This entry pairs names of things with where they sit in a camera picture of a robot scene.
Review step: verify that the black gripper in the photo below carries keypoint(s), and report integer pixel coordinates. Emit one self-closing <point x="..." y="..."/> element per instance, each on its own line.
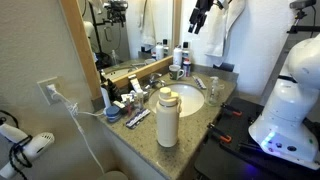
<point x="204" y="7"/>

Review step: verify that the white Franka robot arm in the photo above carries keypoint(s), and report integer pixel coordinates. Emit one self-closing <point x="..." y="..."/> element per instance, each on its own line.
<point x="293" y="110"/>

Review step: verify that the white hanging towel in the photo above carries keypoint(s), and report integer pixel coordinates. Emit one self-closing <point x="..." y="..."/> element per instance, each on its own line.
<point x="218" y="36"/>

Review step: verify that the blue mouthwash bottle black cap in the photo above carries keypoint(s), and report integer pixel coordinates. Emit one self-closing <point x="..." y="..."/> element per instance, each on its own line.
<point x="186" y="51"/>

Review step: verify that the tall white lotion bottle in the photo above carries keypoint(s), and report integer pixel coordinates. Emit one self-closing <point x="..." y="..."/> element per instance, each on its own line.
<point x="177" y="56"/>

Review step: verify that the black box behind counter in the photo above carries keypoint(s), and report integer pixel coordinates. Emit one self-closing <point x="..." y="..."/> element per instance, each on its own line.
<point x="224" y="66"/>

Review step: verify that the long blister pack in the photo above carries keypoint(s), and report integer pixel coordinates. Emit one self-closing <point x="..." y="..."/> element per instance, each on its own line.
<point x="199" y="82"/>

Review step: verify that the chrome faucet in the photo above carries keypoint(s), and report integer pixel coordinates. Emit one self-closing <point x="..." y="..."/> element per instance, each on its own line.
<point x="154" y="83"/>

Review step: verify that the clear soap dispenser bottle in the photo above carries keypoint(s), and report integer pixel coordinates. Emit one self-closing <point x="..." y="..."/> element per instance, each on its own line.
<point x="213" y="95"/>

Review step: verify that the white sink basin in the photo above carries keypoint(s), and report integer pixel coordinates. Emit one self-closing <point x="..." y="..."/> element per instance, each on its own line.
<point x="190" y="98"/>

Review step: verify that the white sunscreen tube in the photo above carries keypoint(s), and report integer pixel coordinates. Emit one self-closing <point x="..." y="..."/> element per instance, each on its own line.
<point x="135" y="83"/>

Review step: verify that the black clamp orange tip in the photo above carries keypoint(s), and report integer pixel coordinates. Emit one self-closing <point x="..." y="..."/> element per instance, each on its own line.
<point x="220" y="133"/>
<point x="231" y="110"/>

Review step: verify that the small bottle white cap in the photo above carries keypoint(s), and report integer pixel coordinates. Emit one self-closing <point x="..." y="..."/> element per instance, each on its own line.
<point x="140" y="100"/>

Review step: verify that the cream insulated water bottle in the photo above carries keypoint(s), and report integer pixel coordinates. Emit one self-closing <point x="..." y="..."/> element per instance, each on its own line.
<point x="167" y="123"/>

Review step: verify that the short blister pack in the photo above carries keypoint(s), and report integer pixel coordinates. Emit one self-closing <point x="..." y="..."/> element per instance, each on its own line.
<point x="137" y="118"/>

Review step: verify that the white electric toothbrush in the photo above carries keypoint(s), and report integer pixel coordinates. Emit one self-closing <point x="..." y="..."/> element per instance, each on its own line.
<point x="105" y="96"/>

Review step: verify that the blue round container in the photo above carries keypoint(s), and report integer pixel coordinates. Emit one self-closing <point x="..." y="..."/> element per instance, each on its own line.
<point x="113" y="114"/>

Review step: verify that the black robot platform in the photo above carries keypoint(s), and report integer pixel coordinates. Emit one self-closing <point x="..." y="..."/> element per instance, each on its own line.
<point x="226" y="160"/>

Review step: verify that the white hair dryer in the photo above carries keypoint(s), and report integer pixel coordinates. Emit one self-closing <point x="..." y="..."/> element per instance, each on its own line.
<point x="36" y="145"/>

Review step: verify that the black camera on stand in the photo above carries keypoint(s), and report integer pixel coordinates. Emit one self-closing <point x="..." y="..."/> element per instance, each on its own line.
<point x="301" y="4"/>

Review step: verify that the wood framed wall mirror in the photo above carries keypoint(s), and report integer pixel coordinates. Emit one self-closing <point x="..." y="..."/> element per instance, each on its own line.
<point x="80" y="43"/>

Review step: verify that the beige wall outlet plate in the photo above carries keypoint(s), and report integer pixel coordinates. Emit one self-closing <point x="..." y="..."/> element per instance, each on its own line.
<point x="45" y="91"/>

